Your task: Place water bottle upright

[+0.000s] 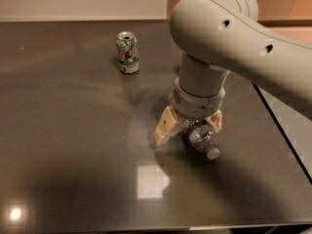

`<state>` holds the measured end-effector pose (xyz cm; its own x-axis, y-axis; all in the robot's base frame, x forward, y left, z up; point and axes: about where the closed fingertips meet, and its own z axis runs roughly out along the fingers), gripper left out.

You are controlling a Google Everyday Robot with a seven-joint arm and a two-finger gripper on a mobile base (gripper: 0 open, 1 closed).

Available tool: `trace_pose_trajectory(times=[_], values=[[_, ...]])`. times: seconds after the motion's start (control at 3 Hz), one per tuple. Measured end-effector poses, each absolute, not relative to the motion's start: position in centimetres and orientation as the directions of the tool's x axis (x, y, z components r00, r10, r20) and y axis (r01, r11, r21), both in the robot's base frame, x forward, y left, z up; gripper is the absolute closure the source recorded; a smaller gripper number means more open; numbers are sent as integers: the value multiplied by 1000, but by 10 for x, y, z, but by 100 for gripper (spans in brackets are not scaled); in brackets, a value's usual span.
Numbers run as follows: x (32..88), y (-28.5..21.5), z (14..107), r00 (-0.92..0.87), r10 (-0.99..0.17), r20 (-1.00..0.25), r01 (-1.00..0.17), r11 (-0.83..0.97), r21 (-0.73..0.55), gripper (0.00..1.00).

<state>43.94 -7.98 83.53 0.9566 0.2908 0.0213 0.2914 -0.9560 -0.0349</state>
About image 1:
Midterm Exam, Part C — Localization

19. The grey side table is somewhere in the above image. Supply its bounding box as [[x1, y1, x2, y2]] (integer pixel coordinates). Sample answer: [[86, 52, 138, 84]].
[[253, 85, 312, 183]]

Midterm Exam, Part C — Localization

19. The clear plastic water bottle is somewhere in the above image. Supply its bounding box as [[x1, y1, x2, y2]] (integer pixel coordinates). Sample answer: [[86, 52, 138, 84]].
[[183, 120, 220, 160]]

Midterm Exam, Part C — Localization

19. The white green soda can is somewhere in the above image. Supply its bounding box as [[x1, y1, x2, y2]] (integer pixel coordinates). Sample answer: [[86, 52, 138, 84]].
[[116, 31, 139, 74]]

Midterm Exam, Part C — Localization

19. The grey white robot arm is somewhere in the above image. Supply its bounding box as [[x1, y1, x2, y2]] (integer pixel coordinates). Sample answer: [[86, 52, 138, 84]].
[[154, 0, 312, 145]]

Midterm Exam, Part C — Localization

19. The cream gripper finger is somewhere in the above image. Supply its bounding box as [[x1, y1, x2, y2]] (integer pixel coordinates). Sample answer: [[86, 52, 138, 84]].
[[206, 110, 222, 130], [154, 105, 183, 146]]

